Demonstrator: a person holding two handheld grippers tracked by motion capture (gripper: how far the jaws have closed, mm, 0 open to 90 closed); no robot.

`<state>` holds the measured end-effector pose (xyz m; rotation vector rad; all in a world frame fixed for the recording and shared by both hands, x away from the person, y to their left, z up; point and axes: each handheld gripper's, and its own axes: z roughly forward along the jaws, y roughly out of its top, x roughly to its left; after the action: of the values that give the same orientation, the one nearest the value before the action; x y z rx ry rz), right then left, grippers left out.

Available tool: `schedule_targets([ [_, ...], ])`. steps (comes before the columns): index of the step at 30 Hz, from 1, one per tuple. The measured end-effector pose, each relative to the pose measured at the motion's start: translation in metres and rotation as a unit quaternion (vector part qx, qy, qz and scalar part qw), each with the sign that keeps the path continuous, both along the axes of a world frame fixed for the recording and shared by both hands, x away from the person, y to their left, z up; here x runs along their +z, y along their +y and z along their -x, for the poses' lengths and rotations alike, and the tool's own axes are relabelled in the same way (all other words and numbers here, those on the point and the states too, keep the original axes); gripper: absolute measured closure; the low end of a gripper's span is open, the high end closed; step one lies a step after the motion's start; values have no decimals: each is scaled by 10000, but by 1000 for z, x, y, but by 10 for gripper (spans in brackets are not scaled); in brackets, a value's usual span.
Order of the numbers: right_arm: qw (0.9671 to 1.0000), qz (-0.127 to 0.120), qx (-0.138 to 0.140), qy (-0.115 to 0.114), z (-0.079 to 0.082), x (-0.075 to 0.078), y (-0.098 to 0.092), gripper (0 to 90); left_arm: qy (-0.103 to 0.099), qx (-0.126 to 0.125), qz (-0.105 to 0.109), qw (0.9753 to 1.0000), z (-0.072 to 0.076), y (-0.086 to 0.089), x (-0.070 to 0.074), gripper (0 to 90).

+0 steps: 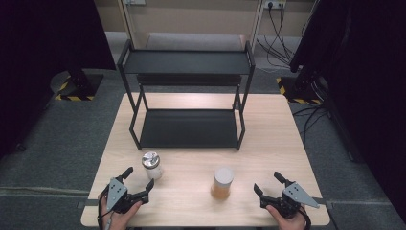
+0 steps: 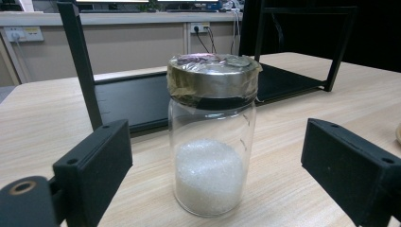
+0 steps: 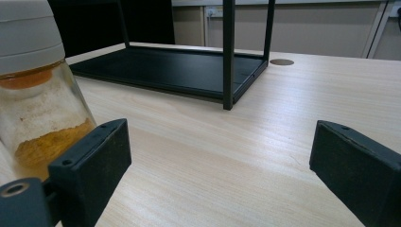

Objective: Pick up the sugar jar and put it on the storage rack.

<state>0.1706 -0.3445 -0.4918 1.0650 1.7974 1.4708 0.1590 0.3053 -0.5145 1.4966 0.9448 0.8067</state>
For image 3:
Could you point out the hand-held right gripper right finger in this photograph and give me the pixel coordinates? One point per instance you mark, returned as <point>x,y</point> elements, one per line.
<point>359,170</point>

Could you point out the black metal rack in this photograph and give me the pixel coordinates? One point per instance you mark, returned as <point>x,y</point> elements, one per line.
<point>170,69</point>

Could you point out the white metal stand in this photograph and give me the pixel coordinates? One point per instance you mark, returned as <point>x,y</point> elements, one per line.
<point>376,31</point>

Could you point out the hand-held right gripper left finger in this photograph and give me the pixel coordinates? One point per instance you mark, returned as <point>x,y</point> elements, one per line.
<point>94,164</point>

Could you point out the white wall socket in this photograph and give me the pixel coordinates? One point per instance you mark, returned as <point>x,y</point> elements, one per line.
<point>215,12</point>

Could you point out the glass spice jar white lid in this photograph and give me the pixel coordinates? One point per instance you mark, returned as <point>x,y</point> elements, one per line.
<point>34,104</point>

